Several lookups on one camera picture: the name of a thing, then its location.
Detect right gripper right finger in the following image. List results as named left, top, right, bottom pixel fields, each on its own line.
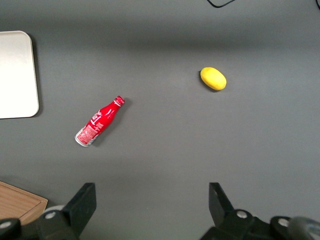
left=208, top=182, right=236, bottom=229

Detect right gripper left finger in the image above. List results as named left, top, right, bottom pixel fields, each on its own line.
left=60, top=182, right=98, bottom=238

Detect beige rectangular tray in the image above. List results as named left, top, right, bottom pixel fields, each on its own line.
left=0, top=30, right=40, bottom=120

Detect wooden drawer cabinet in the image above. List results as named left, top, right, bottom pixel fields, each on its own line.
left=0, top=180, right=49, bottom=225

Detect red cola bottle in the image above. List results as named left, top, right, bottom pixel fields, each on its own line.
left=74, top=95, right=126, bottom=148

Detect yellow lemon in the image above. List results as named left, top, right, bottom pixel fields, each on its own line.
left=199, top=66, right=228, bottom=92

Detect black cable on table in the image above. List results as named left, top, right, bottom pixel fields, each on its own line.
left=206, top=0, right=236, bottom=9

